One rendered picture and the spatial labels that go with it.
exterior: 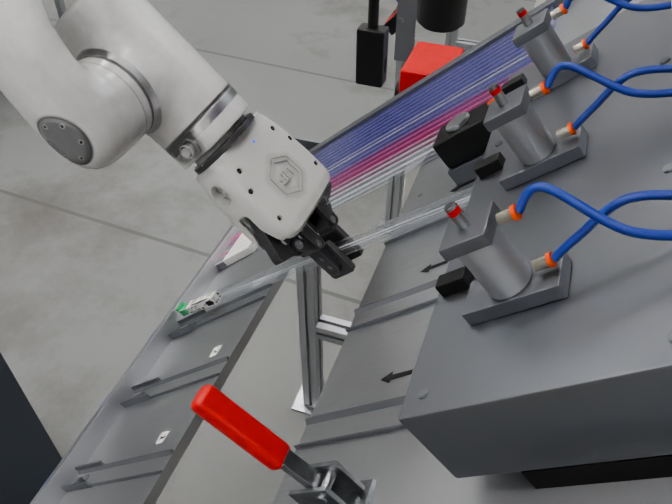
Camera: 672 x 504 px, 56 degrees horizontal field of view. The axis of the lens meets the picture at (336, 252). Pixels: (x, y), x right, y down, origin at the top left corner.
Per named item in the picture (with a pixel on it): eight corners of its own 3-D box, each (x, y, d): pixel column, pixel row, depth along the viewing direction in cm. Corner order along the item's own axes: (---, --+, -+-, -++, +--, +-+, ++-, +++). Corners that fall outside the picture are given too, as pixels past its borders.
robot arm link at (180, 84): (190, 127, 52) (243, 70, 58) (57, -1, 48) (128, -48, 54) (146, 169, 58) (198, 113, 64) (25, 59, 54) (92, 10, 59)
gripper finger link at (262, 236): (256, 260, 56) (305, 261, 60) (243, 179, 58) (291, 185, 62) (249, 264, 57) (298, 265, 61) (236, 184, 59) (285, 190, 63)
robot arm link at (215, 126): (193, 125, 52) (220, 151, 53) (243, 70, 58) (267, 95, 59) (149, 167, 58) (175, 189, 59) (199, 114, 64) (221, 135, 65)
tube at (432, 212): (183, 317, 84) (177, 311, 83) (189, 309, 85) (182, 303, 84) (523, 188, 49) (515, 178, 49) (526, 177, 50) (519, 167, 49)
